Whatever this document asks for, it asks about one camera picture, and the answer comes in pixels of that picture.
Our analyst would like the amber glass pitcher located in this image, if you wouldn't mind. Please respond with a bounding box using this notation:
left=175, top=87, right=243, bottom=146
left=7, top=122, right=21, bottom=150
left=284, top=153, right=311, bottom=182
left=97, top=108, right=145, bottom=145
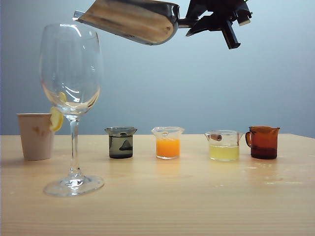
left=245, top=125, right=281, bottom=160

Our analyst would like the grey glass pitcher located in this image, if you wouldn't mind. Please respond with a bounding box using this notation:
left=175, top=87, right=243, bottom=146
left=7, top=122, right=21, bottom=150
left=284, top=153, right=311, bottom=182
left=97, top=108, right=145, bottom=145
left=104, top=126, right=138, bottom=160

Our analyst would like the yellow lemon slice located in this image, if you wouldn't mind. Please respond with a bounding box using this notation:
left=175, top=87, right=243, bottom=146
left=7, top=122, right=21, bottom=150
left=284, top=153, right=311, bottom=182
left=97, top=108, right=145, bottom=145
left=49, top=106, right=64, bottom=132

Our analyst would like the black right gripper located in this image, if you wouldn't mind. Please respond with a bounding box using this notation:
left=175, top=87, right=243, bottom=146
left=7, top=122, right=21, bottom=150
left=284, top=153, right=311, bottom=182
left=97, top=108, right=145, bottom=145
left=185, top=0, right=248, bottom=50

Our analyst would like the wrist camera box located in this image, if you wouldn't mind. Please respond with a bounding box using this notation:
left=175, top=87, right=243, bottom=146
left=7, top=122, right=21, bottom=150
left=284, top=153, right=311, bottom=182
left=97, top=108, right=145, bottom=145
left=236, top=4, right=253, bottom=27

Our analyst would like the beige paper cup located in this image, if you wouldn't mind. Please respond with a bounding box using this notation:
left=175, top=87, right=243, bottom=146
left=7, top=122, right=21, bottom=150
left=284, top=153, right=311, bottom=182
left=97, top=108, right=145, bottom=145
left=16, top=113, right=55, bottom=162

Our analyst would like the clear pitcher with yellow juice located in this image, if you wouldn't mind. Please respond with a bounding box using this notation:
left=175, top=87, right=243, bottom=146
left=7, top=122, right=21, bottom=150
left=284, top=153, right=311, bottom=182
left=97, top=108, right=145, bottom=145
left=204, top=130, right=244, bottom=162

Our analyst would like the stainless steel ice scoop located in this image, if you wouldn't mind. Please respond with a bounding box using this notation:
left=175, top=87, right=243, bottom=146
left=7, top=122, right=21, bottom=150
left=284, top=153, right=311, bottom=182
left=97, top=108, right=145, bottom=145
left=73, top=0, right=198, bottom=46

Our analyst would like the clear pitcher with orange juice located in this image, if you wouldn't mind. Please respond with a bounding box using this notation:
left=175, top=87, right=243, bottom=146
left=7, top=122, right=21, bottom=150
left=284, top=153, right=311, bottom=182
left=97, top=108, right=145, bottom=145
left=151, top=126, right=186, bottom=160

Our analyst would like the clear wine glass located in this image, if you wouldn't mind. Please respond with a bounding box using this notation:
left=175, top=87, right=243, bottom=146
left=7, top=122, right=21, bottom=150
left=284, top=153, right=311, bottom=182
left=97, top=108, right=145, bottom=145
left=39, top=23, right=105, bottom=198

